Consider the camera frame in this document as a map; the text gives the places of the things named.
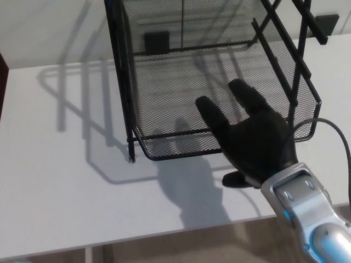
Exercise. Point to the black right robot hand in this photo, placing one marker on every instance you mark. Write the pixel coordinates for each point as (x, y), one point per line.
(255, 142)

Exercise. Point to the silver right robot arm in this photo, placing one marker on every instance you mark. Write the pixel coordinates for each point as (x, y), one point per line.
(301, 200)

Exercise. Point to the white metal desk leg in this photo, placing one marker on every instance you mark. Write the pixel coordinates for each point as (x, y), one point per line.
(89, 254)

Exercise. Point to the dark brown furniture panel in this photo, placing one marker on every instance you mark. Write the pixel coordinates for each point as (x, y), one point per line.
(3, 87)

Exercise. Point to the black metal tray rack frame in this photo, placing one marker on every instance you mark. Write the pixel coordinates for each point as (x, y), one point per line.
(122, 82)

